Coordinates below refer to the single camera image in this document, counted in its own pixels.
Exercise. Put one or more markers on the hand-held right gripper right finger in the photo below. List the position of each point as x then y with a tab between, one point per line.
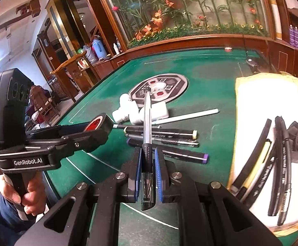
158	175

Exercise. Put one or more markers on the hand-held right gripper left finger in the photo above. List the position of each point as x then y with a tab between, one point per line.
138	174

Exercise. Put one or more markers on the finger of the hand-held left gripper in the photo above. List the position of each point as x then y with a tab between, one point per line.
87	141
59	130

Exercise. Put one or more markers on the black tape roll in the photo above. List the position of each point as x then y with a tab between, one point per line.
96	123

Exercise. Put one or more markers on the clear ballpoint pen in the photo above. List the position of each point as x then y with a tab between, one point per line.
147	123

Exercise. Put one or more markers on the white tray yellow rim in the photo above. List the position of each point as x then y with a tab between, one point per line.
254	102

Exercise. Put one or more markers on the person's left forearm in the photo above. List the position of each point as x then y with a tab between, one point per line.
0	223

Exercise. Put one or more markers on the person's left hand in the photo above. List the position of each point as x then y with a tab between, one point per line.
36	194

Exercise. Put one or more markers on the black marker purple ends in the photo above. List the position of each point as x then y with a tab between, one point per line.
185	156

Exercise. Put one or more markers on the black pen white lettering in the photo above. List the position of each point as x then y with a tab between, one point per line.
287	184
174	141
276	184

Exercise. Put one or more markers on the thin black pen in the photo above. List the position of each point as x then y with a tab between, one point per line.
128	126

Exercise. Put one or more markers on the black marker cream cap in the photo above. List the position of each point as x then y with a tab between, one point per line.
172	132

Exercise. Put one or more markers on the carved wooden chair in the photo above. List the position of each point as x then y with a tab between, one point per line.
74	74

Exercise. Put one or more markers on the white rectangular box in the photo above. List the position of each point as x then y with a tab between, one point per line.
160	110

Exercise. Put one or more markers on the pale green thermos jug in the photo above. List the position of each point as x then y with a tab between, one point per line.
90	53

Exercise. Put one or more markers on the round table control panel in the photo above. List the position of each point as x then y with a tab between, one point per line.
164	85

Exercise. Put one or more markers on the blue thermos jug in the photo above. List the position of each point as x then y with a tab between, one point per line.
99	48

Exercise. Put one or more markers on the small white bottle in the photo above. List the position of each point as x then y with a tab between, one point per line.
116	48

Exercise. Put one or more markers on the gold framed display cabinet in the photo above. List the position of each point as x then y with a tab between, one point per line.
64	23

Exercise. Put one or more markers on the long black strip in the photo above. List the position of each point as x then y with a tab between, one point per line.
256	148

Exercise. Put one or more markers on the yellow and black pen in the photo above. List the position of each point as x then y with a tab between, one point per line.
263	153

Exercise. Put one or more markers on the small red white object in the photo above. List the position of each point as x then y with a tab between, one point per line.
227	49

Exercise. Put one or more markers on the black tabletop device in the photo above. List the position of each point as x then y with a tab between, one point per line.
259	65

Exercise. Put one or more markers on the wooden low cabinet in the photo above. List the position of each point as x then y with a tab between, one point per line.
241	42

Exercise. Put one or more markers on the purple spray can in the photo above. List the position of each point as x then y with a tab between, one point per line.
296	37
291	35

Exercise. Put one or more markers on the white column gold bands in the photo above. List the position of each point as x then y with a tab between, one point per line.
273	7

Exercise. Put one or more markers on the artificial flower wall display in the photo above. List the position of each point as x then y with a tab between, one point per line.
185	7

